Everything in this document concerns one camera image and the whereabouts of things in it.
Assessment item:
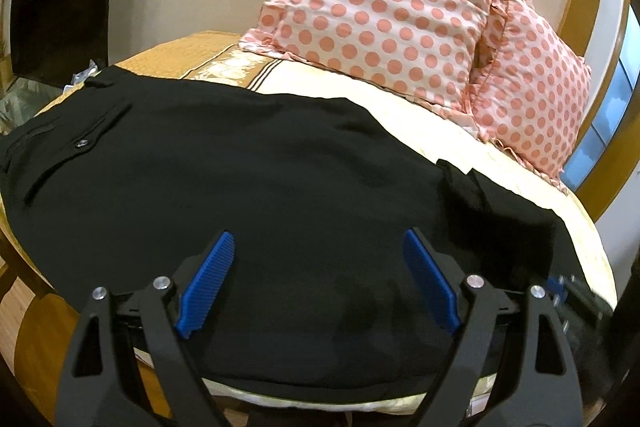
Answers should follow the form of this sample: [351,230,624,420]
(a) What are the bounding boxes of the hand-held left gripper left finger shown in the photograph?
[55,231,236,427]

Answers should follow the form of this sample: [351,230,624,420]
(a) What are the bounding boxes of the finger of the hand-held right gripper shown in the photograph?
[547,274,581,325]

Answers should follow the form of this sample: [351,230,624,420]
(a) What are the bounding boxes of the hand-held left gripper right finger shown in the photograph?
[403,228,583,427]

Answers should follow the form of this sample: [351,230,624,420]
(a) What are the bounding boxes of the black pants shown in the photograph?
[0,66,608,400]

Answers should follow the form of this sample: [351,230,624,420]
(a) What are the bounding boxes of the window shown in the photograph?
[564,57,633,190]

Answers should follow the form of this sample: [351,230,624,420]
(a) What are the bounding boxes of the small pink polka dot pillow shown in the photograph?
[462,0,593,194]

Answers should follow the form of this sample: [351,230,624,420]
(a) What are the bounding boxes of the clear plastic wrapper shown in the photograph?
[69,61,100,86]

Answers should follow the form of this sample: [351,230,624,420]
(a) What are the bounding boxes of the large pink polka dot pillow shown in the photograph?
[239,0,506,108]

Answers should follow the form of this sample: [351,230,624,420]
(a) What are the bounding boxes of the wooden bed frame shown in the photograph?
[0,227,58,358]

